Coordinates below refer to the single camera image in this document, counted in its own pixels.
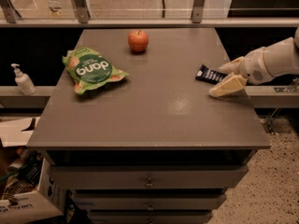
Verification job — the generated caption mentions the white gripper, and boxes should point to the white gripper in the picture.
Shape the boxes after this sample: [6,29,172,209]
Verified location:
[208,47,274,97]

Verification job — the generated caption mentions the dark blue rxbar wrapper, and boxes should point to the dark blue rxbar wrapper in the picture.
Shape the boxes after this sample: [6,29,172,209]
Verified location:
[195,64,226,84]

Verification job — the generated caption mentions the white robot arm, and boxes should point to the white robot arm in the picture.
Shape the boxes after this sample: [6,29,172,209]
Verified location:
[209,28,299,97]

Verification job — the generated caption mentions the red apple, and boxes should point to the red apple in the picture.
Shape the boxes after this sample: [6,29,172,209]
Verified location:
[128,30,149,52]

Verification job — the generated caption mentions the green dang chips bag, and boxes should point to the green dang chips bag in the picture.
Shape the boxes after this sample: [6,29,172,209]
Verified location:
[63,47,128,95]

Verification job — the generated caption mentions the middle grey drawer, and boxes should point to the middle grey drawer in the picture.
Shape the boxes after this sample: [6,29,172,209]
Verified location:
[73,194,226,211]

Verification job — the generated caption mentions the grey drawer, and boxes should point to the grey drawer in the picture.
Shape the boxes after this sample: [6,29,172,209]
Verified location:
[51,165,249,189]
[88,211,212,224]
[73,194,226,211]

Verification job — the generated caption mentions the top grey drawer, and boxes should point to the top grey drawer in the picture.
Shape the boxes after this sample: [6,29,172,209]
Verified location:
[51,165,249,189]

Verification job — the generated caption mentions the bottom grey drawer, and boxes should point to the bottom grey drawer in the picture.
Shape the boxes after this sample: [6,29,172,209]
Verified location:
[88,211,212,224]

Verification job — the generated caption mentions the white pump bottle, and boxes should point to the white pump bottle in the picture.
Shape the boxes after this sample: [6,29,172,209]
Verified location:
[11,63,36,95]

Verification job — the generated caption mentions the white cardboard box with clutter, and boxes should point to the white cardboard box with clutter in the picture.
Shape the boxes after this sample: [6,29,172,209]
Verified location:
[0,116,64,224]

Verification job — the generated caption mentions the right metal railing bracket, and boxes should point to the right metal railing bracket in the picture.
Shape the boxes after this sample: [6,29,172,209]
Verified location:
[192,0,205,23]

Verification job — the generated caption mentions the metal railing bracket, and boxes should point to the metal railing bracket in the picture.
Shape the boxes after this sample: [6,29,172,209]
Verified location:
[192,0,205,23]
[71,0,91,23]

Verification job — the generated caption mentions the left metal railing bracket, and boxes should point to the left metal railing bracket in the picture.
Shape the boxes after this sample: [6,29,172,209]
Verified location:
[71,0,91,23]

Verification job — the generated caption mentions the far left metal bracket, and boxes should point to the far left metal bracket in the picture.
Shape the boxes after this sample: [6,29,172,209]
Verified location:
[0,0,21,23]

